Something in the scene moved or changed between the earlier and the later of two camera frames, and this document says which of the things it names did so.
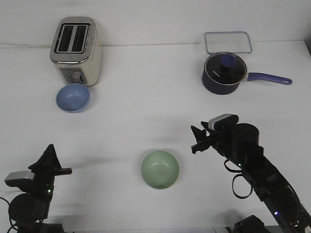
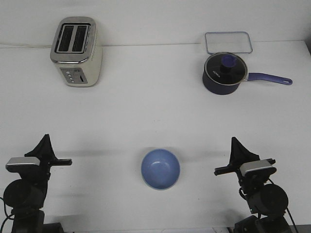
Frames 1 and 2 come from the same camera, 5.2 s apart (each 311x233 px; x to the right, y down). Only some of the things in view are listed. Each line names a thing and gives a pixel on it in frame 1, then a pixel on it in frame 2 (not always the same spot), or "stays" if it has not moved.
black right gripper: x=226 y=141 -> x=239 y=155
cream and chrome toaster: x=76 y=48 stays
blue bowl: x=73 y=98 -> x=160 y=169
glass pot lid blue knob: x=226 y=68 stays
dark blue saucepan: x=221 y=89 stays
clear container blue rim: x=237 y=41 stays
